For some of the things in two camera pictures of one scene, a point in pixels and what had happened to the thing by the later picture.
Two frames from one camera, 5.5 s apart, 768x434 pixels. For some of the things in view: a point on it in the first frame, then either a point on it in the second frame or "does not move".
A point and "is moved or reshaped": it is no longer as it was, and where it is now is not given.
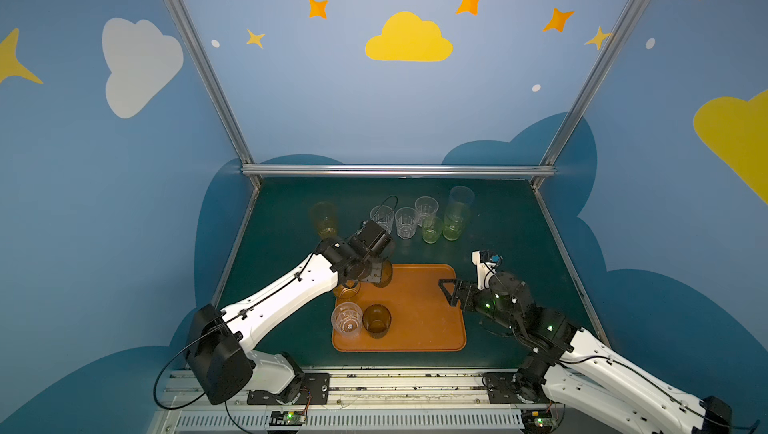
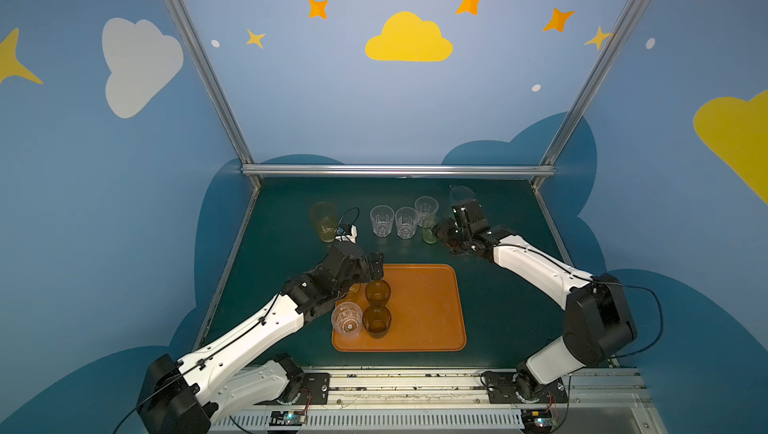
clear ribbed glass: [384, 216] does not move
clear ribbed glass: [406, 219] does not move
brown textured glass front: [377, 318] does not move
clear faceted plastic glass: [347, 319] does not move
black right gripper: [469, 297] -> [458, 229]
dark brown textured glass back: [382, 272] is moved or reshaped
